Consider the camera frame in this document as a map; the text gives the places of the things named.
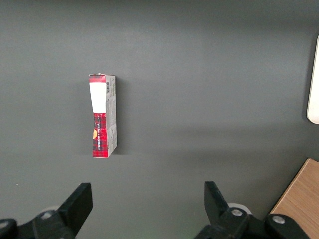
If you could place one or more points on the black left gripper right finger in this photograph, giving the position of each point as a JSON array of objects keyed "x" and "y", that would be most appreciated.
[{"x": 216, "y": 211}]

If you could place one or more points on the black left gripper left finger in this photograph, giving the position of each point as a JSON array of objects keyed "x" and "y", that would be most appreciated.
[{"x": 72, "y": 211}]

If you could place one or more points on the wooden drawer cabinet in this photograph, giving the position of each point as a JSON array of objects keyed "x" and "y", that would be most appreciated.
[{"x": 301, "y": 199}]

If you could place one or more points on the red plaid cardboard box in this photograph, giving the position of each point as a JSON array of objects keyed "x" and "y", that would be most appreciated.
[{"x": 99, "y": 119}]

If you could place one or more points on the cream rectangular tray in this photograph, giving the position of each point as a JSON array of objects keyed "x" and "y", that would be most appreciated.
[{"x": 314, "y": 99}]

